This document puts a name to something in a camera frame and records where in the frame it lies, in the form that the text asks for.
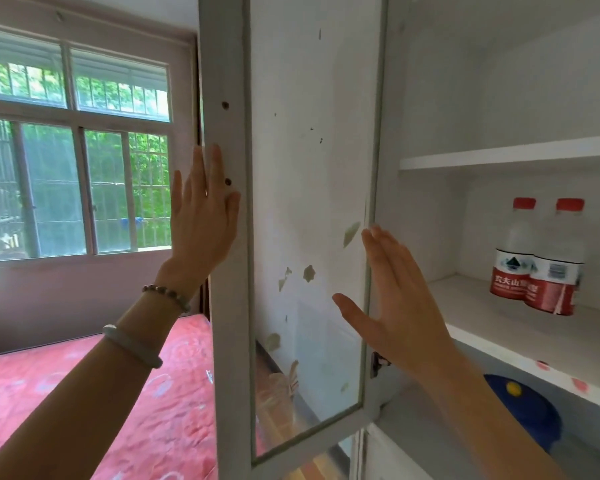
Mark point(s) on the red patterned bed cover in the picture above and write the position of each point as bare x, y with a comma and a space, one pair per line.
170, 424

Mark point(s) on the person's right hand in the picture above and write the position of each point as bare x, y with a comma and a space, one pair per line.
407, 314

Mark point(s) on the blue cloth outside window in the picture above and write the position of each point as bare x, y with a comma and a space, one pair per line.
132, 222

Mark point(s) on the blue cap with yellow dot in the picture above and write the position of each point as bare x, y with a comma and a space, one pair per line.
530, 409

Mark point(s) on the white glass cabinet door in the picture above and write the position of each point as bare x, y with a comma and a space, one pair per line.
310, 144

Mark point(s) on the metal door hinge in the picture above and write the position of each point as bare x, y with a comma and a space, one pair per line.
377, 363

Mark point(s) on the person's left middle finger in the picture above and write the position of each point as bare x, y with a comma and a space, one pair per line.
199, 169

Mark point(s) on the white-framed barred window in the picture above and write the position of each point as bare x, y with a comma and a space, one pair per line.
55, 169

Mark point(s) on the pale jade bangle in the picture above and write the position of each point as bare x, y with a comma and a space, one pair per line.
132, 346

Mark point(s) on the person's right thumb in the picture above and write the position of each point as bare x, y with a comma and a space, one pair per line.
352, 312

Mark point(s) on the person's left hand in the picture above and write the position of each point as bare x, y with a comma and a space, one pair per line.
202, 229

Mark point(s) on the red-capped water bottle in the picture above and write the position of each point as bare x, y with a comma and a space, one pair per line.
555, 274
511, 259

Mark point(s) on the person's right forearm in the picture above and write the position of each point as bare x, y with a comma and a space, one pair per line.
480, 424

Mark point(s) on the thin white cabinet shelf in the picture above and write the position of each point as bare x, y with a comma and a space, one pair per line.
510, 152

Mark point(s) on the person's left forearm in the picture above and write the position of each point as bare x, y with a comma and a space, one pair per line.
80, 394

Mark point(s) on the person's left thumb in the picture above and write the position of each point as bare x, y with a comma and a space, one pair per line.
233, 209

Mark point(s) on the white wall cabinet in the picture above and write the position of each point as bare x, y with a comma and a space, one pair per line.
505, 84

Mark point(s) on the white lower cabinet door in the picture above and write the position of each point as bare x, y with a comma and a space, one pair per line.
385, 457

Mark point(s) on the thick white cabinet shelf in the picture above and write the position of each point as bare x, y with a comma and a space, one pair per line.
530, 334

